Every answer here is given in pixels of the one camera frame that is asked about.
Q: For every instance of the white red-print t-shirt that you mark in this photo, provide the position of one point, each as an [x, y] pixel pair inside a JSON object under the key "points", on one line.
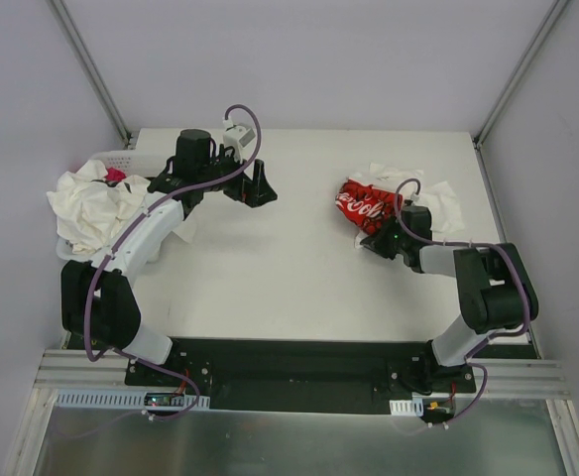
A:
{"points": [[367, 199]]}

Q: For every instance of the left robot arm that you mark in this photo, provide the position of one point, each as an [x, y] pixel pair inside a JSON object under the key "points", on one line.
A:
{"points": [[97, 299]]}

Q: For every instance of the aluminium front rail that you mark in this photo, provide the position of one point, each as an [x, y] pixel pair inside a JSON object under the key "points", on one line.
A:
{"points": [[528, 379]]}

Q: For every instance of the white cable duct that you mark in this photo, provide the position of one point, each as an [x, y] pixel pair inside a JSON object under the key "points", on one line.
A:
{"points": [[407, 408], [129, 400]]}

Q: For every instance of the right white cable duct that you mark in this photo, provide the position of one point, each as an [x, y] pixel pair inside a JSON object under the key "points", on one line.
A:
{"points": [[407, 408]]}

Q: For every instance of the white plastic laundry basket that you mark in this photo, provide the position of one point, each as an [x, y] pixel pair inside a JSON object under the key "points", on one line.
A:
{"points": [[131, 158]]}

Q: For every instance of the white t-shirt pile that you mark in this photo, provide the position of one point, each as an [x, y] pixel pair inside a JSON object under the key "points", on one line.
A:
{"points": [[101, 208]]}

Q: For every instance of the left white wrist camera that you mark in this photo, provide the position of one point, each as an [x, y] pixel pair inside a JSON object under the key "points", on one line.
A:
{"points": [[236, 137]]}

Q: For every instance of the aluminium frame post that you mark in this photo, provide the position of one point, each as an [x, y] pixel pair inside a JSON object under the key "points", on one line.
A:
{"points": [[90, 69], [533, 48]]}

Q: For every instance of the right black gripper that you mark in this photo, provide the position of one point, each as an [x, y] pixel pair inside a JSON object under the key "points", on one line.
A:
{"points": [[379, 240]]}

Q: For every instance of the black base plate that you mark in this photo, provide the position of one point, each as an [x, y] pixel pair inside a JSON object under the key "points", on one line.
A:
{"points": [[352, 378]]}

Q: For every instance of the left aluminium frame post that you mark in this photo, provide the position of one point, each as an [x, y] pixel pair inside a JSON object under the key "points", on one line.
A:
{"points": [[90, 69]]}

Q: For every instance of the pink t-shirt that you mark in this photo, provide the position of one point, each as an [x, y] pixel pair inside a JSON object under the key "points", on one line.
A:
{"points": [[114, 175]]}

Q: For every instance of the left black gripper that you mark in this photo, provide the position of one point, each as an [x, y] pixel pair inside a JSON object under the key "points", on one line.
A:
{"points": [[245, 188]]}

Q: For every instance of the left white cable duct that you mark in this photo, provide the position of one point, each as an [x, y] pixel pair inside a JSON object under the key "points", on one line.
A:
{"points": [[129, 400]]}

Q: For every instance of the right aluminium frame post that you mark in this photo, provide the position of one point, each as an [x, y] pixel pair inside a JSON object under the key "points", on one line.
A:
{"points": [[533, 48]]}

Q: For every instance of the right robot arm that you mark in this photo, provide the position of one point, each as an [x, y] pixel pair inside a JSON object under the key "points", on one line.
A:
{"points": [[495, 295]]}

